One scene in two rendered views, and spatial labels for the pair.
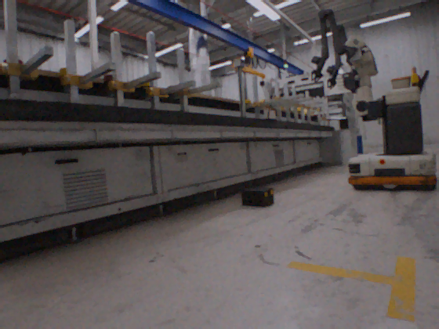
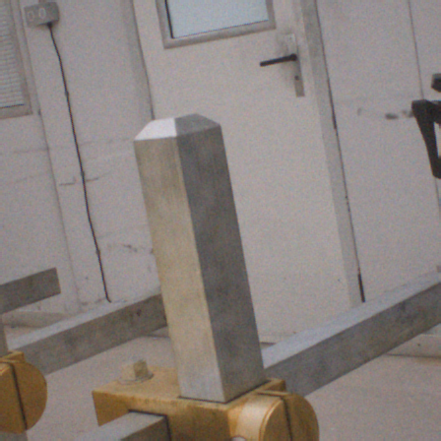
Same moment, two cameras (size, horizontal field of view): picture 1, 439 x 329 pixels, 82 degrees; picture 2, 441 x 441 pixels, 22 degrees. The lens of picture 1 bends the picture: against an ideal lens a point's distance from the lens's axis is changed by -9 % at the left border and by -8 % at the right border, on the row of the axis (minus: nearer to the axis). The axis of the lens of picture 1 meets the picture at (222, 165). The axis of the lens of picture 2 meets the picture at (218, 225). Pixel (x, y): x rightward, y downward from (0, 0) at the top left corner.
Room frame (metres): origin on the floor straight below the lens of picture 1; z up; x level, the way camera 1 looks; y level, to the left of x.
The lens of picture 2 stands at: (2.94, -0.07, 1.16)
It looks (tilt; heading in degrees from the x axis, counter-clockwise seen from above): 9 degrees down; 279
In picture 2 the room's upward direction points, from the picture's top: 10 degrees counter-clockwise
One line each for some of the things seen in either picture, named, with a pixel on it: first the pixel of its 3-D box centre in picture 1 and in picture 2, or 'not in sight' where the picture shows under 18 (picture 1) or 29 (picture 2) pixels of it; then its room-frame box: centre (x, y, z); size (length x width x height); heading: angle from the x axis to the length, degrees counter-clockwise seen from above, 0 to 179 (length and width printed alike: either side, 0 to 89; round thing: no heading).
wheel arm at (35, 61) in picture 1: (28, 67); not in sight; (1.04, 0.74, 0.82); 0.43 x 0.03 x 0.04; 53
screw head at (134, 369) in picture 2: not in sight; (134, 369); (3.11, -0.72, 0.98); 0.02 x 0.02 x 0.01
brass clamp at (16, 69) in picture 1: (19, 71); not in sight; (1.06, 0.80, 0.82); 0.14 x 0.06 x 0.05; 143
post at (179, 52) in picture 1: (182, 83); not in sight; (1.85, 0.22, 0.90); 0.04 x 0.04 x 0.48; 53
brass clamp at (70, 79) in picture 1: (76, 81); not in sight; (1.26, 0.65, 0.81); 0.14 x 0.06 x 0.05; 143
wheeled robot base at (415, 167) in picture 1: (392, 168); not in sight; (2.34, -1.51, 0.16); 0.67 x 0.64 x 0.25; 53
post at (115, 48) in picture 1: (117, 76); not in sight; (1.45, 0.52, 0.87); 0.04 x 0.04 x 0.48; 53
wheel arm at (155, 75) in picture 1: (132, 84); not in sight; (1.44, 0.44, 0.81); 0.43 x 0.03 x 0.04; 53
